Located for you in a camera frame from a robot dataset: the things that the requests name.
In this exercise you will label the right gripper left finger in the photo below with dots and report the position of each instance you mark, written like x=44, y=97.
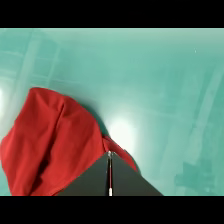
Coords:
x=93, y=180

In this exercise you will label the red garment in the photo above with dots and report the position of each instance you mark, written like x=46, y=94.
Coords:
x=53, y=140

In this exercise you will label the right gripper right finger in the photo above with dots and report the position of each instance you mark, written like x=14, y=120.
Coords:
x=130, y=181

